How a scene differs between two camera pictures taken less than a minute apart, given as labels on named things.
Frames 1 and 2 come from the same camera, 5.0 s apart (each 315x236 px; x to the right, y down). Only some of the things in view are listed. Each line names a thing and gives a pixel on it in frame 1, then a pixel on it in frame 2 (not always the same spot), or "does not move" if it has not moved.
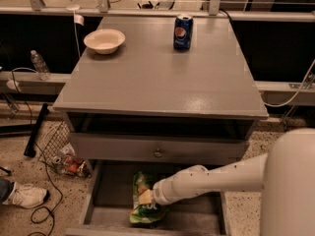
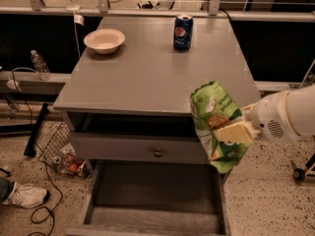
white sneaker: [27, 196] does not move
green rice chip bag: [150, 212] to [213, 106]
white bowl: [104, 40] does not move
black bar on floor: [31, 148] does not move
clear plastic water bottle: [40, 66] does not move
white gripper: [159, 193] to [268, 116]
